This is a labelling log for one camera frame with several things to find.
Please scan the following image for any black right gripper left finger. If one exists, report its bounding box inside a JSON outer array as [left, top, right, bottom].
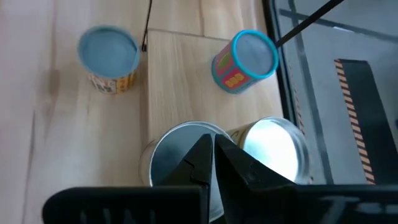
[[154, 133, 214, 188]]

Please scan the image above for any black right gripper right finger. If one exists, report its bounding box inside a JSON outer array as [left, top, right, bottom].
[[214, 133, 299, 224]]

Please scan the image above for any red corn can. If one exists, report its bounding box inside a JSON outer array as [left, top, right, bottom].
[[138, 120, 238, 222]]

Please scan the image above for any green oranges can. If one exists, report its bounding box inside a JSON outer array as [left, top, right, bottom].
[[226, 116, 311, 185]]

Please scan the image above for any spicy black beans can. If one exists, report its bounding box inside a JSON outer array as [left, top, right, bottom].
[[76, 25, 141, 95]]

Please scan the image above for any wooden shelf board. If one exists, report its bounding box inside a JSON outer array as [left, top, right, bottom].
[[146, 28, 284, 147]]

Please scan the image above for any pink teal-rimmed can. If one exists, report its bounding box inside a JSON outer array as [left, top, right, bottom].
[[211, 29, 280, 95]]

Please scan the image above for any black striped-edge floor mat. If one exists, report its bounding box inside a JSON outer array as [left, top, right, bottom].
[[334, 58, 398, 185]]

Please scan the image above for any black table edge rail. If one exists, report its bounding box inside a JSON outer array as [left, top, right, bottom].
[[262, 0, 312, 184]]

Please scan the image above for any black metal shelf frame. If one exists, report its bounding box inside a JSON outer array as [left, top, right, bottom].
[[141, 0, 346, 53]]

